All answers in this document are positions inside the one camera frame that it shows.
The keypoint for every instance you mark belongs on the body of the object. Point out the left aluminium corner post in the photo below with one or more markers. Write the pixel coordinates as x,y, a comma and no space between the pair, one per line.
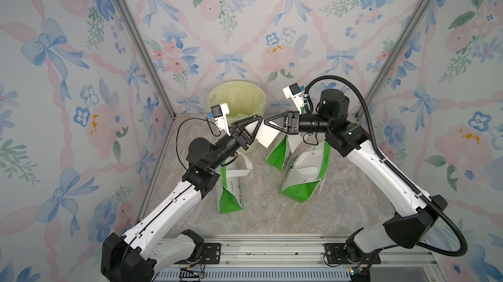
140,46

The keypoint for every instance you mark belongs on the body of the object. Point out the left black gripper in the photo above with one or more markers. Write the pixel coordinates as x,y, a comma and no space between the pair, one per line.
238,138

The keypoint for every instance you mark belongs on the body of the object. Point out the right aluminium corner post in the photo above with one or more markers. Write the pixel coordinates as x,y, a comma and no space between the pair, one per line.
419,12

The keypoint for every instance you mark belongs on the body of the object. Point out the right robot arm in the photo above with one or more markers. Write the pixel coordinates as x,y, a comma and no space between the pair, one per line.
415,210

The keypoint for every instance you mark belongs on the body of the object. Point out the white paper receipt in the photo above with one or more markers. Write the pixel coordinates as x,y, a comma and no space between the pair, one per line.
266,135

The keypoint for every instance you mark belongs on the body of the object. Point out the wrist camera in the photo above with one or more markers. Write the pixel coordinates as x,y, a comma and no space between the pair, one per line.
295,93
219,113

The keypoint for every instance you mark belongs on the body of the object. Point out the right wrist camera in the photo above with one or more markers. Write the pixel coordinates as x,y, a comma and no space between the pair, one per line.
295,93

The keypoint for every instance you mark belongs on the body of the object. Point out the aluminium corner post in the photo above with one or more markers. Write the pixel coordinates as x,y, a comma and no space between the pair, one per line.
140,46
419,12

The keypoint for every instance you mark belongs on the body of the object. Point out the green white paper bag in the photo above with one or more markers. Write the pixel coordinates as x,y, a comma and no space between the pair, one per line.
228,186
282,149
306,173

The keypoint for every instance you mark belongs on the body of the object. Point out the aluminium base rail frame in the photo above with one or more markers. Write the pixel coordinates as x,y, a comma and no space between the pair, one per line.
309,257

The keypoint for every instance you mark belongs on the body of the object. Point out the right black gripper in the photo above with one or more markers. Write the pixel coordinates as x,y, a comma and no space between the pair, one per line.
293,119

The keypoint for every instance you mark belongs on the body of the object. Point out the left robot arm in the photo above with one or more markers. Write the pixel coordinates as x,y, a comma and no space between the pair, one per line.
139,254

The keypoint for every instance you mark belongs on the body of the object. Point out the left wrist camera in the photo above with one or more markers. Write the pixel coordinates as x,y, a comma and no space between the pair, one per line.
219,113

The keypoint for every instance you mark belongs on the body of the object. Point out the cream plastic trash bin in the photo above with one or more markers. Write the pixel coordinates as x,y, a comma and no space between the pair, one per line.
237,108

